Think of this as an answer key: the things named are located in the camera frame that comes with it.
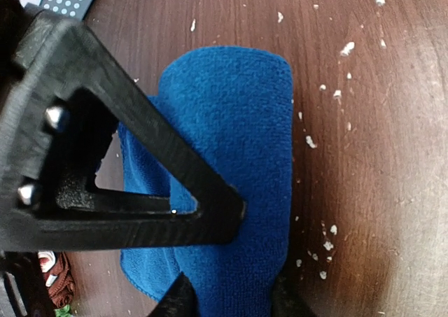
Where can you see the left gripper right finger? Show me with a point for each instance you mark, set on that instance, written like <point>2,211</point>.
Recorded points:
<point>285,303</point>

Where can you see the green rolled towel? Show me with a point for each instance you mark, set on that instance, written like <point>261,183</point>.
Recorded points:
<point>63,312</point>

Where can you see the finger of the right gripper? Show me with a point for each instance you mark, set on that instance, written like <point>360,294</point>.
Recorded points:
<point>116,173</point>

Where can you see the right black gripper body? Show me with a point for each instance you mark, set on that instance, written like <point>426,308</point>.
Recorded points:
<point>23,145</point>

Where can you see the blue towel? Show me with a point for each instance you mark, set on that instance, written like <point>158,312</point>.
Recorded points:
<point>234,107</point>

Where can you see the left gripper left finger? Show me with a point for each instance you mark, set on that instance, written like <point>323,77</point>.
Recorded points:
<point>179,301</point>

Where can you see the brown rolled towel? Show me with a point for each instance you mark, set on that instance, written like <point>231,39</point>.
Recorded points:
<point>60,282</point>

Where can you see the orange patterned rolled towel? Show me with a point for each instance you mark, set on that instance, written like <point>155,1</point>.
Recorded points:
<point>47,260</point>

